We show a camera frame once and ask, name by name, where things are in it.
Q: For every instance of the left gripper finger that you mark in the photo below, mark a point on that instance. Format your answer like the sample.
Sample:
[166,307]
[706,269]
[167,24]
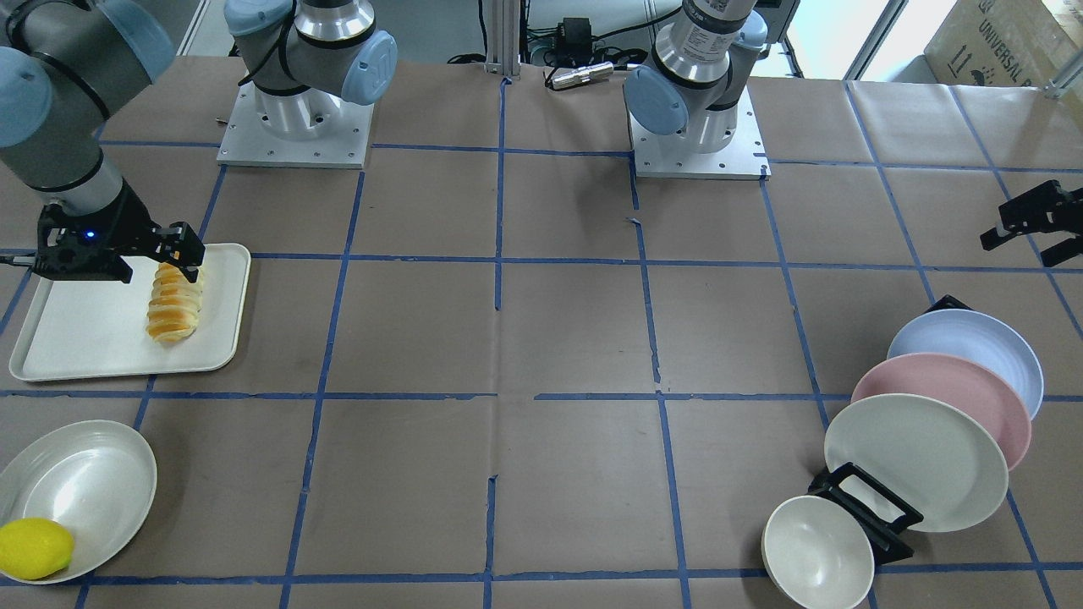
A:
[1062,252]
[1047,208]

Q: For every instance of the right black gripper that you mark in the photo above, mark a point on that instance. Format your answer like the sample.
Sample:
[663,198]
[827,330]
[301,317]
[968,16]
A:
[129,222]

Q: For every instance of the striped bread roll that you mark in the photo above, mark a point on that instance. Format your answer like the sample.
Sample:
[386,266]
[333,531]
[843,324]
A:
[175,306]

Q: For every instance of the blue plate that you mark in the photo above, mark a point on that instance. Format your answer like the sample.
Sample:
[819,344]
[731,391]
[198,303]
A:
[979,338]

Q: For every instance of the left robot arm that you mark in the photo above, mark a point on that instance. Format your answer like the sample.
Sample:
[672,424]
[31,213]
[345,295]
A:
[689,114]

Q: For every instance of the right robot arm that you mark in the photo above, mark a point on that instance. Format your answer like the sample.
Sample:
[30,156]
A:
[68,66]

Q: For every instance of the pink plate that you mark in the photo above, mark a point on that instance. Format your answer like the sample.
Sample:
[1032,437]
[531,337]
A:
[965,385]

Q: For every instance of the cream plate in rack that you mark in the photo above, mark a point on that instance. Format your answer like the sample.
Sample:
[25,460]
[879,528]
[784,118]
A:
[934,457]

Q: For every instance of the black plate rack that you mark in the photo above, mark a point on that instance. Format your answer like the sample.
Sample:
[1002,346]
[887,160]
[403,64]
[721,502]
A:
[880,511]

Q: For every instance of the white rectangular tray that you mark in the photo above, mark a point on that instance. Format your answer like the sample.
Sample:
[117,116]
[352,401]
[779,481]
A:
[78,330]

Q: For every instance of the cardboard box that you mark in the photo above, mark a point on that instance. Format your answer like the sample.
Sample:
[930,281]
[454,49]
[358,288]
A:
[1004,43]

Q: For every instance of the cream shallow dish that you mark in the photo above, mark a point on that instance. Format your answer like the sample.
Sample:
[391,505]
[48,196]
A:
[96,478]

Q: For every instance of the yellow lemon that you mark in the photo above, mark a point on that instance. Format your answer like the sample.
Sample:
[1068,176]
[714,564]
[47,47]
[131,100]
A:
[34,548]

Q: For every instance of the cream bowl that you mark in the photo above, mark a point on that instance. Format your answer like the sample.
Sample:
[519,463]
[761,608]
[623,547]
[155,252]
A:
[817,554]

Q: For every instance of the silver cylinder connector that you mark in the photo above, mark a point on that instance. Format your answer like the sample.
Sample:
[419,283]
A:
[580,76]

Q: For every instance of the black power adapter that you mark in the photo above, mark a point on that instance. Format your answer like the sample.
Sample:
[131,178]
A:
[573,42]

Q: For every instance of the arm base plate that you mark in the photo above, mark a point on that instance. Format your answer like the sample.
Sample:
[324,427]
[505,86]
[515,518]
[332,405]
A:
[311,129]
[725,145]

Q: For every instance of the aluminium frame post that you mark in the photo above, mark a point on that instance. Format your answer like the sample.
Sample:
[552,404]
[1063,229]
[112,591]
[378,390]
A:
[504,37]

